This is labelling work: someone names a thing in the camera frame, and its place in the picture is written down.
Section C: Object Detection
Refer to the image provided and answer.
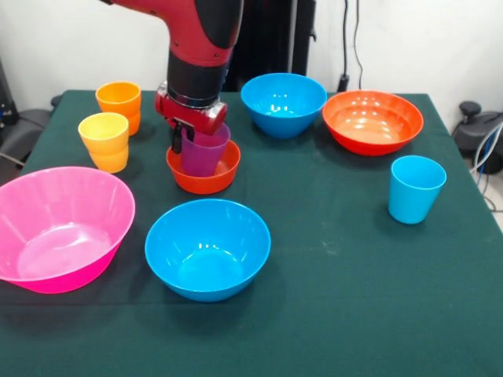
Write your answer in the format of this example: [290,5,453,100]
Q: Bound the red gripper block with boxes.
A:
[154,89,229,155]

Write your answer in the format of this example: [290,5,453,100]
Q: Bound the purple plastic cup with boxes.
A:
[180,123,231,178]

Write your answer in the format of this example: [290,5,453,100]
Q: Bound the orange plastic cup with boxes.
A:
[95,81,142,117]
[87,144,130,174]
[124,108,141,137]

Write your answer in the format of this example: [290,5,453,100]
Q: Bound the small orange-red plastic bowl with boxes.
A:
[166,137,241,196]

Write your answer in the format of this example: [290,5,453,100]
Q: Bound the yellow plastic cup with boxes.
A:
[78,112,130,155]

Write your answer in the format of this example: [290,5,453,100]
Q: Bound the blue plastic bowl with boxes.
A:
[144,198,272,303]
[240,72,328,140]

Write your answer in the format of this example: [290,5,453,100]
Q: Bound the black column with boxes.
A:
[226,0,318,93]

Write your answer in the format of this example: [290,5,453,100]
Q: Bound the large pink plastic bowl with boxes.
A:
[0,166,137,295]

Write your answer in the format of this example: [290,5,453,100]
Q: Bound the black equipment rack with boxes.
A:
[0,54,19,126]

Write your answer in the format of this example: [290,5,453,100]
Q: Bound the large orange-red plastic bowl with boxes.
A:
[321,90,424,157]

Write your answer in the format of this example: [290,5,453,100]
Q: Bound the dark green tablecloth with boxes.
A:
[0,90,503,377]

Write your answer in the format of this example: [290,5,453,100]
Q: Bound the blue plastic cup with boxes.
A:
[388,155,447,225]

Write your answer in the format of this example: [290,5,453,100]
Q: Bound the black cable with plug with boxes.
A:
[338,0,351,93]

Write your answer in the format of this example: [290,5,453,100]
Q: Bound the thin black cable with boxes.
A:
[352,0,365,93]

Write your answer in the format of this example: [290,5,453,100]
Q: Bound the blue cable bundle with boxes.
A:
[473,122,503,213]

